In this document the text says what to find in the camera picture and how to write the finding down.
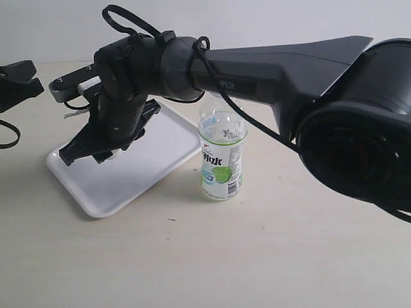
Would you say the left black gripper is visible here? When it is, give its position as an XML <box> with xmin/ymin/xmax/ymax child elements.
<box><xmin>0</xmin><ymin>60</ymin><xmax>44</xmax><ymax>113</ymax></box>

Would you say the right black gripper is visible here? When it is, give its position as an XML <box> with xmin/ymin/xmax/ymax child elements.
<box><xmin>59</xmin><ymin>89</ymin><xmax>161</xmax><ymax>166</ymax></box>

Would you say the clear plastic drink bottle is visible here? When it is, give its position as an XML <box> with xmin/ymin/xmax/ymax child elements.
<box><xmin>198</xmin><ymin>93</ymin><xmax>248</xmax><ymax>201</ymax></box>

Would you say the white bottle cap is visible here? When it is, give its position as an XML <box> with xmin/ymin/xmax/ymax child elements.
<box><xmin>107</xmin><ymin>149</ymin><xmax>123</xmax><ymax>160</ymax></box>

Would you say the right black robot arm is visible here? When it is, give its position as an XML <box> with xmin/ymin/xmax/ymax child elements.
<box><xmin>49</xmin><ymin>31</ymin><xmax>410</xmax><ymax>221</ymax></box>

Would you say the white rectangular plastic tray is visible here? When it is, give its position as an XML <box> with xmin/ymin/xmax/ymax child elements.
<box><xmin>46</xmin><ymin>103</ymin><xmax>200</xmax><ymax>219</ymax></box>

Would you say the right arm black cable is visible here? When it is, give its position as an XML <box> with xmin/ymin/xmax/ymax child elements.
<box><xmin>64</xmin><ymin>4</ymin><xmax>411</xmax><ymax>224</ymax></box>

